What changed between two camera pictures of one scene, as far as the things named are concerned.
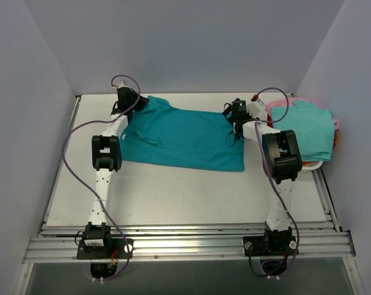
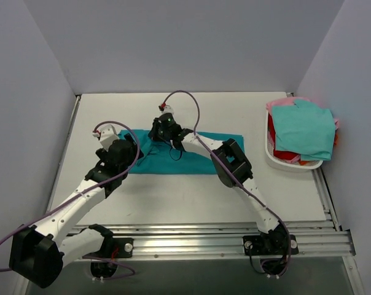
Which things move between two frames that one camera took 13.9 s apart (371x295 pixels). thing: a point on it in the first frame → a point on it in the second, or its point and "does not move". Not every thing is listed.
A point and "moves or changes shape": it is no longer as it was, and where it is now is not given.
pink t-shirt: [290, 101] does not move
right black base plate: [272, 245] does not move
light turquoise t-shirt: [314, 128] does not move
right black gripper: [229, 111] → [156, 129]
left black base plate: [118, 249] does not move
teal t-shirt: [161, 134] moves or changes shape
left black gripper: [137, 101] → [132, 145]
